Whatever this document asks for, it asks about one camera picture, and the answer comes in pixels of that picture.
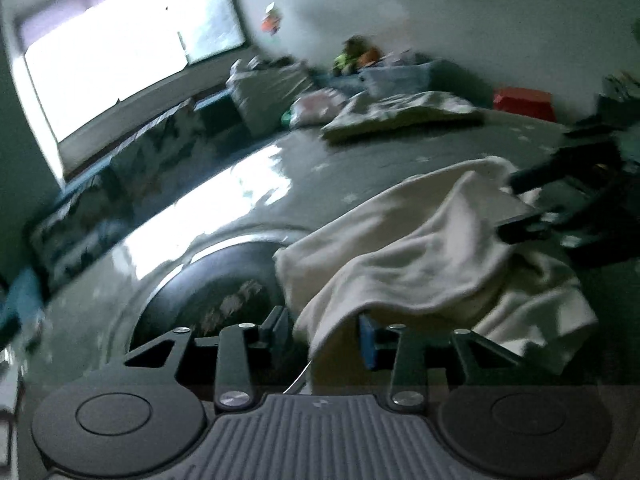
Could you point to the pink white plastic bag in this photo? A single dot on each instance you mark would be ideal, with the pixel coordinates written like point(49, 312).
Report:
point(317, 108)

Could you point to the round black induction cooktop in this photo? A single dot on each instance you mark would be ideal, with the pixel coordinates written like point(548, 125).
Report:
point(227, 286)

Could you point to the grey star quilted table cover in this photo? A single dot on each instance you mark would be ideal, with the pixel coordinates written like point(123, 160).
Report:
point(293, 185)

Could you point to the folded patterned cloth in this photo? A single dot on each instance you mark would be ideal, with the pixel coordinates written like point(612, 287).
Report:
point(364, 116)

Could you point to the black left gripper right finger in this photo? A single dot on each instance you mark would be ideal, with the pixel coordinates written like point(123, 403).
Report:
point(410, 354)

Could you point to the butterfly pattern sofa cushions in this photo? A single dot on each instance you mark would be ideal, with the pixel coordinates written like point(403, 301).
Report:
point(99, 212)

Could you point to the red box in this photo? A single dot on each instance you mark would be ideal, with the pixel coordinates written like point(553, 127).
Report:
point(525, 102)

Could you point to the cream white garment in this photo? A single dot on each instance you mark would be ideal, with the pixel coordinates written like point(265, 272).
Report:
point(425, 254)

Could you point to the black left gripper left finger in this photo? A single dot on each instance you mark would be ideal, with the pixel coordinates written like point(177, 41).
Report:
point(233, 369)

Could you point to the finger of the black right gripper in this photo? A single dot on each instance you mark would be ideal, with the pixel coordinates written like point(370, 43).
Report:
point(541, 225)
point(552, 170)

